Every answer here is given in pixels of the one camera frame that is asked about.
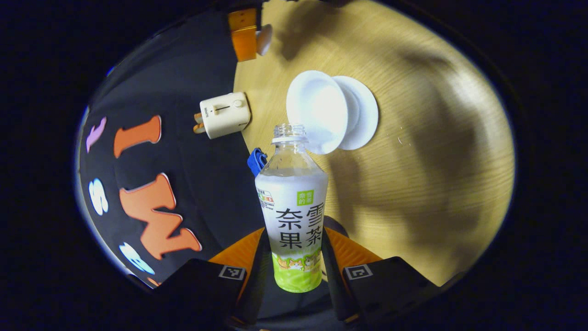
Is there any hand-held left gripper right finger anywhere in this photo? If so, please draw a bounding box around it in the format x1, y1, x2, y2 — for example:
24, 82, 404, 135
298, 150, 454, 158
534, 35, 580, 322
321, 227, 440, 327

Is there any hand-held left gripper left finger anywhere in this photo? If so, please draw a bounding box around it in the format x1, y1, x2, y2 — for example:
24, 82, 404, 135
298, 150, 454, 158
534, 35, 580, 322
138, 227, 275, 328

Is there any water bottle with green label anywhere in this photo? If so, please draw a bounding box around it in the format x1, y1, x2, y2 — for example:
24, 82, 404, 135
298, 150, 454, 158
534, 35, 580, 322
255, 123, 329, 293

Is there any white teacup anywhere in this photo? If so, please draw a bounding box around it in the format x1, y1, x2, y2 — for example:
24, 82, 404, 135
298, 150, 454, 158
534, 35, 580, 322
286, 70, 349, 155

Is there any black backdrop cloth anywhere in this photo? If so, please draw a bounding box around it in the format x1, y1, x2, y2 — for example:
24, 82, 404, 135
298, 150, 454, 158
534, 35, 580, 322
76, 9, 268, 289

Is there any cream toaster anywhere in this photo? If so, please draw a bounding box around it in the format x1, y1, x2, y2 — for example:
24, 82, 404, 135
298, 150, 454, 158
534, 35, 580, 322
200, 92, 251, 139

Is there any blue folded towel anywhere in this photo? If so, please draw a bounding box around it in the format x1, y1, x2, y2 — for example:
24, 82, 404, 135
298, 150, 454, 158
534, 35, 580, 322
247, 148, 268, 177

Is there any white saucer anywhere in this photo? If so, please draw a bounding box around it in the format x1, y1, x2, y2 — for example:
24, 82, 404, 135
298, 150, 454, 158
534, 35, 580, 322
332, 75, 379, 151

